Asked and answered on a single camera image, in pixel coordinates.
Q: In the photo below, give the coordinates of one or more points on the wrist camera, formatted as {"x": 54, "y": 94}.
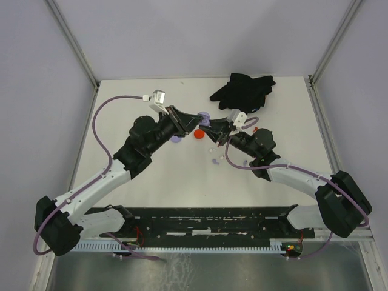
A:
{"x": 156, "y": 101}
{"x": 237, "y": 118}

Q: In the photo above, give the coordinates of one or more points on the blue-white cable duct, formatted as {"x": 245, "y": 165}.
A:
{"x": 110, "y": 245}

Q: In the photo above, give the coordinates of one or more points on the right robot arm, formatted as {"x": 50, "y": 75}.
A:
{"x": 340, "y": 204}

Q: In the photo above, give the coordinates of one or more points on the aluminium frame rail left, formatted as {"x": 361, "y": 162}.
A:
{"x": 70, "y": 38}

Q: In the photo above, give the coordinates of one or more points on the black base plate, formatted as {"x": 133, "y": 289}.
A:
{"x": 210, "y": 226}

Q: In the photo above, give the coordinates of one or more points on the orange round charging case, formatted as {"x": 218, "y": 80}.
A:
{"x": 199, "y": 134}

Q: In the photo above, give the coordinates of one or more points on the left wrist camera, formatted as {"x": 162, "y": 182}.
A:
{"x": 156, "y": 101}

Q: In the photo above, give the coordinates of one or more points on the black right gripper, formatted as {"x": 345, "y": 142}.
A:
{"x": 221, "y": 136}

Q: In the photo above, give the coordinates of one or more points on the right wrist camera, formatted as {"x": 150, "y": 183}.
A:
{"x": 237, "y": 118}

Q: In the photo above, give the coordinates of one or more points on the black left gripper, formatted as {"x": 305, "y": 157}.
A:
{"x": 191, "y": 120}

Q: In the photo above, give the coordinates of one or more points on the aluminium frame rail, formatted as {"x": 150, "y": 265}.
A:
{"x": 70, "y": 38}
{"x": 340, "y": 32}

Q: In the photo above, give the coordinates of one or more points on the aluminium frame rail right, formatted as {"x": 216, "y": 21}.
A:
{"x": 340, "y": 32}

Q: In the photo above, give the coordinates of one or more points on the black cloth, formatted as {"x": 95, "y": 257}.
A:
{"x": 244, "y": 93}

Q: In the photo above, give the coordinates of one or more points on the purple charging case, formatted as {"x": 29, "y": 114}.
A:
{"x": 176, "y": 139}
{"x": 205, "y": 119}

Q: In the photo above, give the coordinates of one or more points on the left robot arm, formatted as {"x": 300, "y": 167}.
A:
{"x": 58, "y": 221}

